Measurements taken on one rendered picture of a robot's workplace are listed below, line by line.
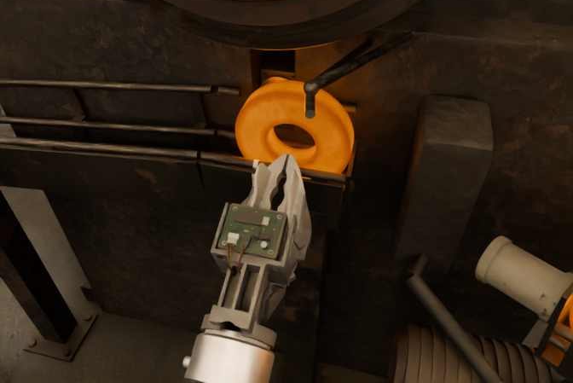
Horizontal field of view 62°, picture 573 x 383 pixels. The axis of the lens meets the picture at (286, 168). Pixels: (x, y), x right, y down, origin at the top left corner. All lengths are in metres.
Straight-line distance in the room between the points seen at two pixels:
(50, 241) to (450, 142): 1.29
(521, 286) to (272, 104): 0.35
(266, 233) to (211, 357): 0.12
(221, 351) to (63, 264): 1.13
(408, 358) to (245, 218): 0.32
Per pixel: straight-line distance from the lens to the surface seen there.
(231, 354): 0.44
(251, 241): 0.45
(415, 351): 0.69
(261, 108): 0.59
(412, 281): 0.65
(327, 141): 0.59
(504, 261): 0.60
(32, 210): 1.72
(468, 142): 0.55
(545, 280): 0.59
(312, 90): 0.41
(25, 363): 1.40
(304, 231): 0.51
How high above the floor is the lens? 1.13
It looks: 43 degrees down
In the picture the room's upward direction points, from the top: straight up
